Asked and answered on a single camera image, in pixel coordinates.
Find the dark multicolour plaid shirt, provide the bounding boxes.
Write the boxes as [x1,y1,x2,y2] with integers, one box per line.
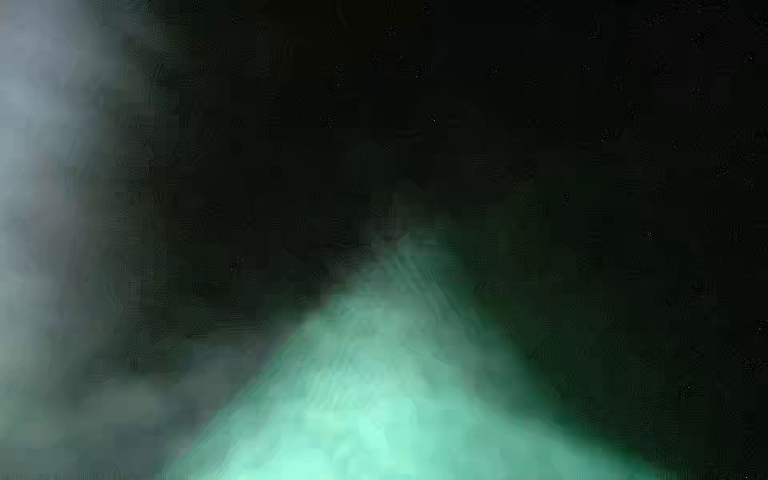
[125,1,767,479]

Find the green plastic mesh basket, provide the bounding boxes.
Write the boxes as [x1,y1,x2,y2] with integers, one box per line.
[163,239,659,479]

